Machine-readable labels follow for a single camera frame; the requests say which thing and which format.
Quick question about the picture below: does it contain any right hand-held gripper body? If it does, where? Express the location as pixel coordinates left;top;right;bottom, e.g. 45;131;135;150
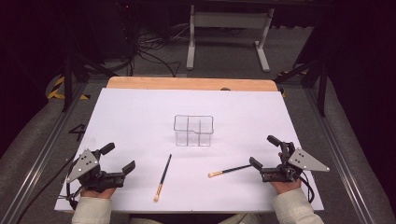
261;141;331;184

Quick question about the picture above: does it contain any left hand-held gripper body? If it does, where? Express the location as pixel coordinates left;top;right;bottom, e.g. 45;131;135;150
66;148;127;192

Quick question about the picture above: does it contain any black gold-ferruled brush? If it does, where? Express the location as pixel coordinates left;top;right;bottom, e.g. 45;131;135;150
153;153;173;203
207;163;253;179

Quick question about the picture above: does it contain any clear plastic organizer box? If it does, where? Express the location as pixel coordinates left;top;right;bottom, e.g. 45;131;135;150
173;114;215;147

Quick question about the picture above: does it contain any person's left hand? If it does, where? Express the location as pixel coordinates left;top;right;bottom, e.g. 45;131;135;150
79;186;117;200

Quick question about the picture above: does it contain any person's right hand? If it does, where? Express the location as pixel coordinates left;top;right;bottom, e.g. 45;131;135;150
269;178;303;196

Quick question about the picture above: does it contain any black tape mark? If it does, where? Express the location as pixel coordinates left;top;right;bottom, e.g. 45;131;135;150
68;123;87;143

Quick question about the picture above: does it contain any yellow and black floor tape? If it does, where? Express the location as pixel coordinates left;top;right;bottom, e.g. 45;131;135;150
46;76;92;101

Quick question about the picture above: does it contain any white metal stand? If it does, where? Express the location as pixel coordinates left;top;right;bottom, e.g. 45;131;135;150
186;4;276;73

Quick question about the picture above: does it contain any right hand-held gripper cable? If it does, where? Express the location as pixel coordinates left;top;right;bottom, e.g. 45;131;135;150
298;170;316;204

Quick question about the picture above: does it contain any hand-held gripper cable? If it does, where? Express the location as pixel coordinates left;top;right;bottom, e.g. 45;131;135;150
15;153;82;224
298;170;316;204

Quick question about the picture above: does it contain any left hand-held gripper cable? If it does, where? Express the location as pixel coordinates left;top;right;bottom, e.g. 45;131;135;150
15;153;82;224

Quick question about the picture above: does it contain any aluminium floor rail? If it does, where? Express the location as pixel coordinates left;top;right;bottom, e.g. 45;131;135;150
0;83;89;224
303;87;376;224

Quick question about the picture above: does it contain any bundle of black floor cables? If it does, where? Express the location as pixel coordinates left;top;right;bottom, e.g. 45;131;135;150
132;29;183;77

